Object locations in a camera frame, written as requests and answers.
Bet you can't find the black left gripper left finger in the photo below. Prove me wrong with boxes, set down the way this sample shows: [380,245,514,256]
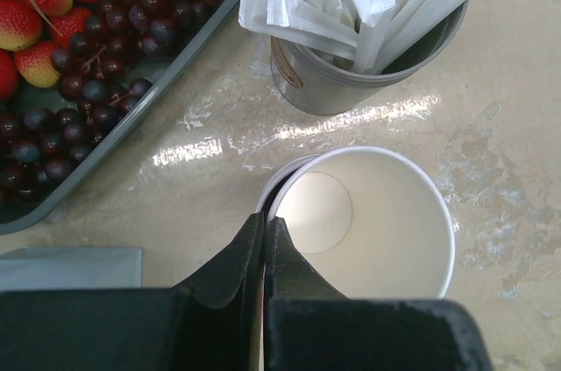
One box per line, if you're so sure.
[173,213,265,370]

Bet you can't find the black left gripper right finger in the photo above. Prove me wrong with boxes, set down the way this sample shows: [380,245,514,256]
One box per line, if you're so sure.
[263,218,344,370]

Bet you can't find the white paper coffee cup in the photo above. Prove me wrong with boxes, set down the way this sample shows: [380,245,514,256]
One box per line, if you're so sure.
[257,146,456,298]

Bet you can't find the light blue paper bag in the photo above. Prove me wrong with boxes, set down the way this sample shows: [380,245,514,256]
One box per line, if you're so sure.
[1,246,142,291]

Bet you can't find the metal straw holder tin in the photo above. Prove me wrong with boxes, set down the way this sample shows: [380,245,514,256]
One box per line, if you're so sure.
[270,2,468,116]

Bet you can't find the dark purple grape bunch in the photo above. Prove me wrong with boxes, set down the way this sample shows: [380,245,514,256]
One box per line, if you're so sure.
[0,0,240,208]

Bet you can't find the grey fruit tray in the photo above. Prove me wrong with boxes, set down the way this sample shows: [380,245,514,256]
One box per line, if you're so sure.
[0,0,262,236]

